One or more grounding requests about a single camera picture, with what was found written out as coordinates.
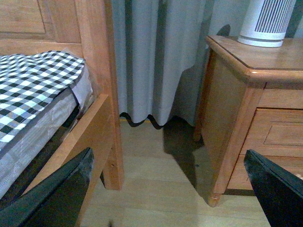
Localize wooden drawer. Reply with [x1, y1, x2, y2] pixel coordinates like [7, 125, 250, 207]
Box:
[227, 155, 303, 190]
[241, 108, 303, 157]

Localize checkered bed sheet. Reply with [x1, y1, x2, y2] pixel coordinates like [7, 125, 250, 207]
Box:
[0, 51, 85, 149]

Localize wooden bed frame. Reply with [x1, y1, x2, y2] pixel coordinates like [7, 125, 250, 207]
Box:
[0, 0, 124, 226]

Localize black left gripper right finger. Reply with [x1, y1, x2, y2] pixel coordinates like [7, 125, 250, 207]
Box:
[244, 149, 303, 227]

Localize plastic wrapped mattress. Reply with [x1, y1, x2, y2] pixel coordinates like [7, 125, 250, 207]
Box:
[0, 67, 93, 197]

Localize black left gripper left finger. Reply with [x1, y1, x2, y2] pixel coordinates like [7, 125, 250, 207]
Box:
[0, 148, 94, 227]

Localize wooden nightstand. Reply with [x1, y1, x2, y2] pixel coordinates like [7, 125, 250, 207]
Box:
[194, 35, 303, 207]

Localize white air purifier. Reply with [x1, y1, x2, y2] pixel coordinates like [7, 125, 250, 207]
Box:
[238, 0, 296, 48]

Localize grey curtain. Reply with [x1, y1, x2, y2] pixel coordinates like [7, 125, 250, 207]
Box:
[111, 0, 303, 130]

